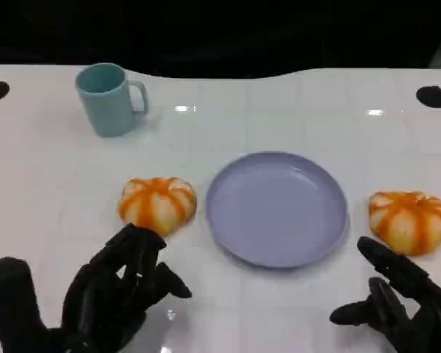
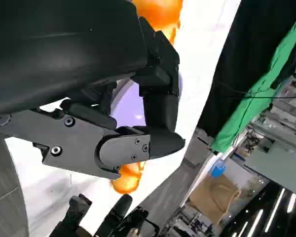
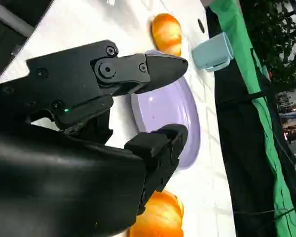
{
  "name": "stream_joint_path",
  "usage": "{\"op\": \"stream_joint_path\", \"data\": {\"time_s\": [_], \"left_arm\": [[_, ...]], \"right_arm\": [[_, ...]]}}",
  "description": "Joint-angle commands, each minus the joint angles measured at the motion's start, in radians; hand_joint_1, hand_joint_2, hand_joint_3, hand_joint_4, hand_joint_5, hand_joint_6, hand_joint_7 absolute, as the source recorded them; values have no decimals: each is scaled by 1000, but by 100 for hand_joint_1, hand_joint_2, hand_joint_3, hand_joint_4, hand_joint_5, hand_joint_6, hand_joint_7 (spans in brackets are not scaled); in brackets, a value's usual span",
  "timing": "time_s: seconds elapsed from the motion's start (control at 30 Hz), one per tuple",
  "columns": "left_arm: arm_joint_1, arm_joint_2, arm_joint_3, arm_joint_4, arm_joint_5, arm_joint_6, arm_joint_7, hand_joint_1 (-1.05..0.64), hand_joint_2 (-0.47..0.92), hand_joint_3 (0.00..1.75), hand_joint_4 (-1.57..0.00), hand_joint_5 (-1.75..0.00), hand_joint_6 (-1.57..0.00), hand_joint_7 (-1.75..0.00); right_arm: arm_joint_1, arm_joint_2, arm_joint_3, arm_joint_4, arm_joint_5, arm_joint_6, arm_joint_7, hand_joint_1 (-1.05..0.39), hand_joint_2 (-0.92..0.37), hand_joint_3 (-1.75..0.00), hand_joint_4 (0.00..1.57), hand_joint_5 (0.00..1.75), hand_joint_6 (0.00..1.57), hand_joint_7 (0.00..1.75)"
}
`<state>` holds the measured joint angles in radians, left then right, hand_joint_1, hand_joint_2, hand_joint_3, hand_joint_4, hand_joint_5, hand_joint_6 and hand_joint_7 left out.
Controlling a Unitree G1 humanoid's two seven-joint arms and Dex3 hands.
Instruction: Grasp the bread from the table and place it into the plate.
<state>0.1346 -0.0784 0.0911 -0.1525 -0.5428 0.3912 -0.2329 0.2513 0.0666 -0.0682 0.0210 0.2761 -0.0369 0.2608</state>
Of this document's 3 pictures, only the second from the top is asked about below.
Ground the black backdrop cloth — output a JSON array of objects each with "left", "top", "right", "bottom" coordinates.
[{"left": 197, "top": 0, "right": 296, "bottom": 139}]

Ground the thin black background cable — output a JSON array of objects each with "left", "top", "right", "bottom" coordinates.
[{"left": 216, "top": 80, "right": 296, "bottom": 100}]

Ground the blue plastic clamp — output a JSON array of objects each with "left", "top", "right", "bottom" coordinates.
[{"left": 210, "top": 158, "right": 227, "bottom": 179}]

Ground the lilac plate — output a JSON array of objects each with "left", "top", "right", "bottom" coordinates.
[{"left": 108, "top": 70, "right": 184, "bottom": 130}]

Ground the green cloth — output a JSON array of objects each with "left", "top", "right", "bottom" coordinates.
[{"left": 210, "top": 17, "right": 296, "bottom": 153}]

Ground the orange white toy bread roll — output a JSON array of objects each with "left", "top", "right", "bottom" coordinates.
[
  {"left": 132, "top": 0, "right": 184, "bottom": 45},
  {"left": 110, "top": 161, "right": 146, "bottom": 195}
]

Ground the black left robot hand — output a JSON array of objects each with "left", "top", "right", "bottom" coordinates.
[{"left": 0, "top": 0, "right": 186, "bottom": 180}]

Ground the brown paper bag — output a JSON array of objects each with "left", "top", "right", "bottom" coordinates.
[{"left": 188, "top": 173, "right": 242, "bottom": 226}]

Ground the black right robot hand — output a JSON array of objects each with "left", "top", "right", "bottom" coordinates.
[{"left": 49, "top": 193, "right": 161, "bottom": 237}]

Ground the cluttered workshop desk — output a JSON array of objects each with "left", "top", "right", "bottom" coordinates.
[{"left": 233, "top": 55, "right": 296, "bottom": 193}]

